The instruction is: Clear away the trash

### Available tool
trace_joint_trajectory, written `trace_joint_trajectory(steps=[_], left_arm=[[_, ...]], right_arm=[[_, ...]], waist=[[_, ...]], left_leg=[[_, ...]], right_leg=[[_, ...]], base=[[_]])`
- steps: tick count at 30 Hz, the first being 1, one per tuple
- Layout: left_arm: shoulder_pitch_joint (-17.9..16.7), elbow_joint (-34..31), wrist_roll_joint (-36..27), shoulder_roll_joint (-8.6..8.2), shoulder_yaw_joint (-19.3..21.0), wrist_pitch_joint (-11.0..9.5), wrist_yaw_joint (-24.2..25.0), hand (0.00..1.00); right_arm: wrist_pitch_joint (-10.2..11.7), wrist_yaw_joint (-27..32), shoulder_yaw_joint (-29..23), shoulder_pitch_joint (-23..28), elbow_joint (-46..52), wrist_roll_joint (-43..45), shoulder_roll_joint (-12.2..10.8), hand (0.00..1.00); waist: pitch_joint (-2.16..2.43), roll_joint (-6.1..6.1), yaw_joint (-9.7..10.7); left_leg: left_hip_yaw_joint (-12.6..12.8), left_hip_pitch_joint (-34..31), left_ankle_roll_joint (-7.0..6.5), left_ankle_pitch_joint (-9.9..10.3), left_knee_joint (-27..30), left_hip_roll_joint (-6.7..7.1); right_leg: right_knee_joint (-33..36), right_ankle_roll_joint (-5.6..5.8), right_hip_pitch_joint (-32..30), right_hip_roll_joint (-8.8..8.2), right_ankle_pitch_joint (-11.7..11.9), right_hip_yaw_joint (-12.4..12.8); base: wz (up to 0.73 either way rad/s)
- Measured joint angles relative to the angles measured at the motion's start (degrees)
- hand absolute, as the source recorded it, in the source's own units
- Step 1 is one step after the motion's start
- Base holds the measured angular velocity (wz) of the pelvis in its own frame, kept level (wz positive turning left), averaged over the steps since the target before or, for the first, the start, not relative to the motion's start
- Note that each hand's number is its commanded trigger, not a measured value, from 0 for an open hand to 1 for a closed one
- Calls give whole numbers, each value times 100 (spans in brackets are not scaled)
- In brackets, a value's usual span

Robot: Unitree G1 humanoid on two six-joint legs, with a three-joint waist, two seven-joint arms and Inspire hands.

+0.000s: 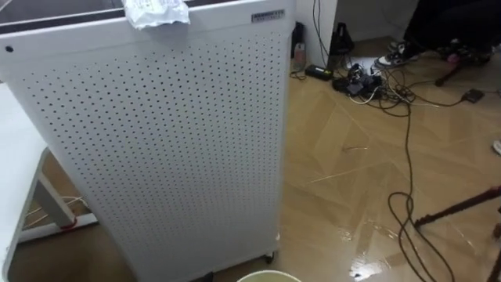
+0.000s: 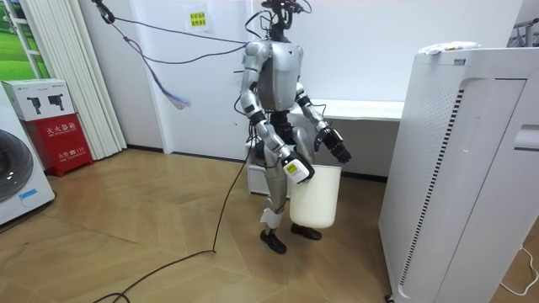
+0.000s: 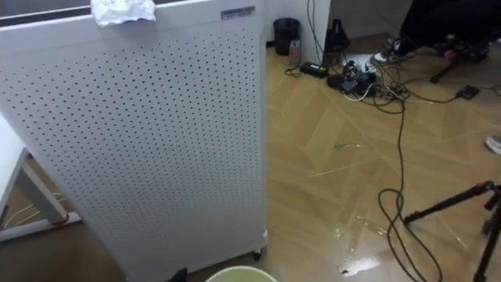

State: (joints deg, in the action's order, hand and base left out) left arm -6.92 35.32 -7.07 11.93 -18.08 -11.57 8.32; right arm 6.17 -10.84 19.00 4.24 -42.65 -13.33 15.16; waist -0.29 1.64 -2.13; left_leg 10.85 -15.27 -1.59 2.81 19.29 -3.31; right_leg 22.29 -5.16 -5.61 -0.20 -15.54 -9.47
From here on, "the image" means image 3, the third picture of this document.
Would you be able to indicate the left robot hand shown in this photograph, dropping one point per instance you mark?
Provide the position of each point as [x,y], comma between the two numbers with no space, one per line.
[179,276]

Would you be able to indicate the small grey bottle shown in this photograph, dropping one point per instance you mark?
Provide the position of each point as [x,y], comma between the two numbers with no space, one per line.
[294,53]

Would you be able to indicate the black tripod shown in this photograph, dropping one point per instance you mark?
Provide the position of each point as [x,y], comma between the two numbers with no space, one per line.
[450,201]

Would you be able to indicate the black power adapter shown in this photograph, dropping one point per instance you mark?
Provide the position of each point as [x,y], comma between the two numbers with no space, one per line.
[313,69]

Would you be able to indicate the white perforated air purifier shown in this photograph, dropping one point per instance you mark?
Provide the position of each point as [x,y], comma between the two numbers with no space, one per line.
[156,137]

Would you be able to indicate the small black adapter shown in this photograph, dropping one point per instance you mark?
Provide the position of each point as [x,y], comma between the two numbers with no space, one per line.
[468,92]

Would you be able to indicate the white plastic bucket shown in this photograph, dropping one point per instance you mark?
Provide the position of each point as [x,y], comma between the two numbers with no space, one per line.
[240,275]

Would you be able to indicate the black power strip pile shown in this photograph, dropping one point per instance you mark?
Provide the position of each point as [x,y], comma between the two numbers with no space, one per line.
[352,82]

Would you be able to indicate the white desk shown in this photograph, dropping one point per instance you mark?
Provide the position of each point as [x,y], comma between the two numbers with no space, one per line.
[39,196]

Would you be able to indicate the black waste bin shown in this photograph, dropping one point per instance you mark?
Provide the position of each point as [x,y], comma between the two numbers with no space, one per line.
[285,35]

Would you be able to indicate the black office chair base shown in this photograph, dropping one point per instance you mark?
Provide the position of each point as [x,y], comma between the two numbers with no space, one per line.
[458,53]

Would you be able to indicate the crumpled white cloth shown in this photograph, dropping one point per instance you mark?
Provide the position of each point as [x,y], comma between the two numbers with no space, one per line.
[121,11]

